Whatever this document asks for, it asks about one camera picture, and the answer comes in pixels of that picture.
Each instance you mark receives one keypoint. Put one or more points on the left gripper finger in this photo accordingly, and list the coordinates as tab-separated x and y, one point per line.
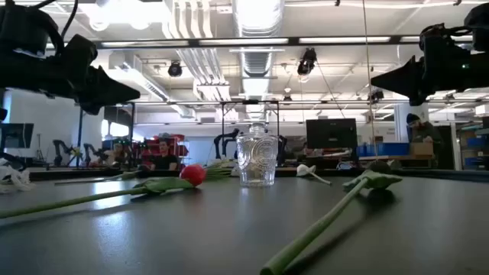
111	91
91	107

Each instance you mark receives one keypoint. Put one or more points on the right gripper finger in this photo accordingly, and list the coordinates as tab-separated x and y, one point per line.
418	99
401	78

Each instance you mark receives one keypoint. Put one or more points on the bunch of white flowers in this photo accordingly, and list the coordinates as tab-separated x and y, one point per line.
13	179

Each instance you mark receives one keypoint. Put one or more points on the red tulip with green stem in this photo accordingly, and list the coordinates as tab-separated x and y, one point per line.
193	174

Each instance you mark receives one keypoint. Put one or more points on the single white flower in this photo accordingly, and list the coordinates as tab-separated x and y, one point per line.
305	170

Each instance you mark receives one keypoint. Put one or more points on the dark-headed tulip with long leaf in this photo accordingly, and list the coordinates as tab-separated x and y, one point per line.
219	172

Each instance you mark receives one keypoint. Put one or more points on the red tulip with thick stem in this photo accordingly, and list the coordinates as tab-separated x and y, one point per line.
324	221

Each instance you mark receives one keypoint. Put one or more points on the clear patterned glass vase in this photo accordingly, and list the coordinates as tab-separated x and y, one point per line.
256	160

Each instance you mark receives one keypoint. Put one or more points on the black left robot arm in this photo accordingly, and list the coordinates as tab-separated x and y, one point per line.
23	46

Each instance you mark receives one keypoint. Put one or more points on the background black robot arm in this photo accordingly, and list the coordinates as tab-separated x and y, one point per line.
225	139

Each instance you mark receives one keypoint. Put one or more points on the standing person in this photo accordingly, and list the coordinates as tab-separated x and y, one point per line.
422	131

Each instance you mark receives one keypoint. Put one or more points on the brown cardboard box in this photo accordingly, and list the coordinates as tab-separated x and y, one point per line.
421	149

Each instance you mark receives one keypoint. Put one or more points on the person leaning at bench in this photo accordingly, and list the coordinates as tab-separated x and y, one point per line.
115	154

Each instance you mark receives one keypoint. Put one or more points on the background black robot arms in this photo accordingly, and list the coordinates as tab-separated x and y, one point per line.
59	151

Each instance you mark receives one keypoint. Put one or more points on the row of blue bins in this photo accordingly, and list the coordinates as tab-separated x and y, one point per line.
384	149

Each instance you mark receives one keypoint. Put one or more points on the storage shelf with bins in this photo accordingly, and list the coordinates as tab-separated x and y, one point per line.
475	143

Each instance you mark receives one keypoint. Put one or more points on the small dark monitor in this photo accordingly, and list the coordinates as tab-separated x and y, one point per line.
16	135

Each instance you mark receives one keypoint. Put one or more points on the red storage shelf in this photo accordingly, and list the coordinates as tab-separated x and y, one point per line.
175	143

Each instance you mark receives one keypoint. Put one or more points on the seated person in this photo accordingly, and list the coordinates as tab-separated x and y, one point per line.
164	158

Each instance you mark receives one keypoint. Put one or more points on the large black monitor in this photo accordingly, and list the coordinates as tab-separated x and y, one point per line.
331	133

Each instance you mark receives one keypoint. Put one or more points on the small black ceiling camera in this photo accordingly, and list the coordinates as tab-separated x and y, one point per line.
376	94

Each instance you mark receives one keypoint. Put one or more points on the round black ceiling camera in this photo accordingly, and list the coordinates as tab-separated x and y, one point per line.
175	69

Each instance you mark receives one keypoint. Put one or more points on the black frame bar with lights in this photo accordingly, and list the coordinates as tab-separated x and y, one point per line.
191	42

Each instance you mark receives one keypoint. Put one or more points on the black overhead camera on mount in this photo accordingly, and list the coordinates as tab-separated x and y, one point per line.
307	61

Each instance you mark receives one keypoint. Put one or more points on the silver ceiling air duct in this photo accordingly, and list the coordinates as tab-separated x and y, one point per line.
258	23

